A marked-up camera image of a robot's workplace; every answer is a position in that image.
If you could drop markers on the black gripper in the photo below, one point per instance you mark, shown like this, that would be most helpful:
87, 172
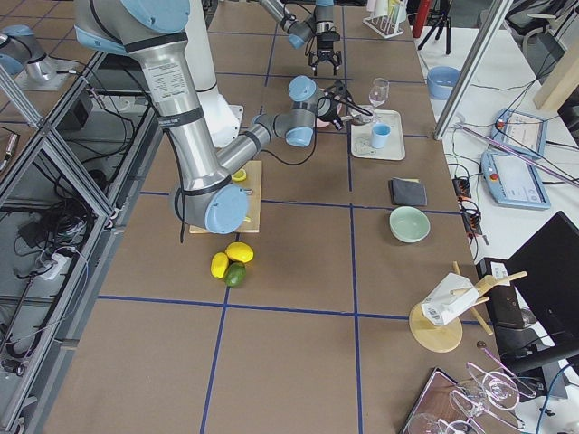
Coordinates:
324, 44
329, 108

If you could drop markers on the stainless steel ice scoop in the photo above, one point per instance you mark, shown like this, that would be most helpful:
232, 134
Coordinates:
358, 119

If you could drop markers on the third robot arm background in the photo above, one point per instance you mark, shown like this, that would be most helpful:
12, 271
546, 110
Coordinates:
26, 60

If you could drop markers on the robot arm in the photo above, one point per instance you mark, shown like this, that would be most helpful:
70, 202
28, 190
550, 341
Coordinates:
168, 39
317, 33

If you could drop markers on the light blue cup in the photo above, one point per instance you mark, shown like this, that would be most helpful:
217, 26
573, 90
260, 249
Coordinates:
379, 135

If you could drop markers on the wooden cup stand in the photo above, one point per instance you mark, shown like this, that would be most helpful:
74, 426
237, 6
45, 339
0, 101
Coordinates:
443, 339

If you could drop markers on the pink bowl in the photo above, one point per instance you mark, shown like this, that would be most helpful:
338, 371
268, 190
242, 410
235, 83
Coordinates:
322, 124

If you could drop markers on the cream bear serving tray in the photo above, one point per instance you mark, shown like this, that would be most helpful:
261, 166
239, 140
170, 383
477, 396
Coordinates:
394, 149

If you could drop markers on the clear wine glass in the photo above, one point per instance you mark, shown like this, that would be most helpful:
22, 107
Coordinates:
379, 92

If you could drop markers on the grey yellow folded cloth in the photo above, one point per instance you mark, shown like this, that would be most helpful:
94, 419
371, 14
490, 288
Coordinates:
407, 192

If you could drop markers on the blue basin bowl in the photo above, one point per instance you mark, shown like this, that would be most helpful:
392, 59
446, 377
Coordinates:
441, 81

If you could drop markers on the wooden cutting board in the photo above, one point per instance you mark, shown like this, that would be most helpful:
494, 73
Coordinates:
253, 199

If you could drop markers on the green bowl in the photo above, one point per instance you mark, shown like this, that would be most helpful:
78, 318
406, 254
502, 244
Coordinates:
409, 224

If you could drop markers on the half lemon slice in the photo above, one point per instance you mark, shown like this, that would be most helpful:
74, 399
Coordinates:
240, 176

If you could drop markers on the yellow lemon front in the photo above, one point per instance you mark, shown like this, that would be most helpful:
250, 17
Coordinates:
240, 252

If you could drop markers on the yellow lemon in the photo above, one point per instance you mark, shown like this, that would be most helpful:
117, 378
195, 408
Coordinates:
240, 252
219, 265

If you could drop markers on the blue teach pendant near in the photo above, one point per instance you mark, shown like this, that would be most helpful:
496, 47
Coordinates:
512, 182

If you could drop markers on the blue teach pendant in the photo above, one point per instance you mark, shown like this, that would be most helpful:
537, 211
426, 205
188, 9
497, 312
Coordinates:
512, 182
523, 132

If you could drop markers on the blue teach pendant far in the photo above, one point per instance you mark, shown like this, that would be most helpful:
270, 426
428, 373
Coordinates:
523, 132

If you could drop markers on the green lime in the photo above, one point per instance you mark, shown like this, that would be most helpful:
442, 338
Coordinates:
235, 274

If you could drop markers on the yellow lemon rear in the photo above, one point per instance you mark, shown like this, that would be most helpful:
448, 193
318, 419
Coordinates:
219, 265

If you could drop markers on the white carton on stand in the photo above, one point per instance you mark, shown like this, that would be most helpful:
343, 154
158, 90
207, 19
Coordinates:
450, 298

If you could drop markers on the black monitor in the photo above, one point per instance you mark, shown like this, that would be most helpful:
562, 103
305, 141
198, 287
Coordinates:
550, 289

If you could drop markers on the upturned wine glasses rack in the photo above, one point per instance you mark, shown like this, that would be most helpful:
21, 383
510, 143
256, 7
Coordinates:
485, 397

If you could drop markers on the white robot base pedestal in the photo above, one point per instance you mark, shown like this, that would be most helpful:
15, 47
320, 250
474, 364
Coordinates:
223, 120

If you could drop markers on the black camera tripod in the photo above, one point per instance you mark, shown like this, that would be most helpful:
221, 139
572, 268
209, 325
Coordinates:
442, 23

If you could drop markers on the aluminium frame post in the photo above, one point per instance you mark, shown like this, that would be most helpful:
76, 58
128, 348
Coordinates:
497, 13

